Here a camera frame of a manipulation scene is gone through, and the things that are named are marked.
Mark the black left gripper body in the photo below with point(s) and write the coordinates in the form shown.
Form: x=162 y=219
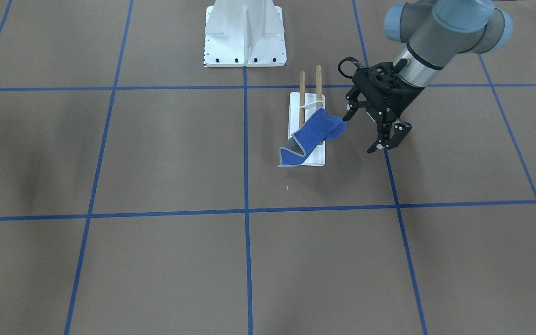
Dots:
x=406 y=99

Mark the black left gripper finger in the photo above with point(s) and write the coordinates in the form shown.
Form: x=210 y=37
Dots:
x=354 y=104
x=390 y=135

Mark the blue grey microfibre towel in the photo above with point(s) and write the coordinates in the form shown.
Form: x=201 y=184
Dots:
x=302 y=148

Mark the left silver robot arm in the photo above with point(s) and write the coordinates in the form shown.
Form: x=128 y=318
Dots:
x=433 y=32

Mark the white wooden towel rack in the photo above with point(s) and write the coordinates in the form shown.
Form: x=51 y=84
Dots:
x=302 y=106

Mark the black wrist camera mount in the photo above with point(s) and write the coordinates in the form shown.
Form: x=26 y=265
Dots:
x=383 y=76

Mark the white pedestal column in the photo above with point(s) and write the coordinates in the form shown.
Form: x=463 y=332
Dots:
x=244 y=33

